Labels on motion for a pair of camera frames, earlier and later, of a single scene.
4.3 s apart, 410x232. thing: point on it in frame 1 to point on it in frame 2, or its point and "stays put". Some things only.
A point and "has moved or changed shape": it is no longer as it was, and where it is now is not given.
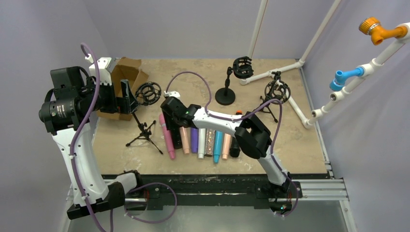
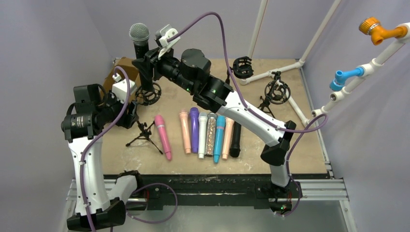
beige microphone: x=226 y=146 stays put
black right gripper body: x=174 y=120 to x=149 y=63
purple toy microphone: x=194 y=139 stays put
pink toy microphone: x=168 y=137 has moved or changed shape
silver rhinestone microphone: x=210 y=135 stays put
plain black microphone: x=235 y=148 stays put
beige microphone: x=185 y=134 stays put
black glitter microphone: x=177 y=138 to x=139 y=34
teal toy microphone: x=217 y=145 stays put
